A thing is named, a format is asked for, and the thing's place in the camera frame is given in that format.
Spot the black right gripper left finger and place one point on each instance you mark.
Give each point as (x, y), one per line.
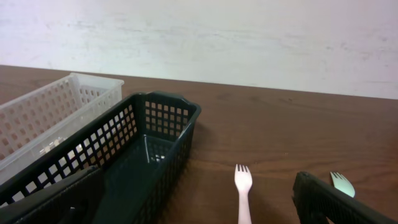
(72, 200)

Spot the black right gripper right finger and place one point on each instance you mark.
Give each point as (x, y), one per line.
(319, 203)

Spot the mint green plastic fork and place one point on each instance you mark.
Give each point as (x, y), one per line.
(341, 183)

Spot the white plastic fork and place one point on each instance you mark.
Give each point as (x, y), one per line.
(243, 182)

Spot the dark green plastic basket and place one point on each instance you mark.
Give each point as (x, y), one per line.
(141, 144)

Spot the clear plastic basket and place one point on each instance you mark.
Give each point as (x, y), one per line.
(33, 124)

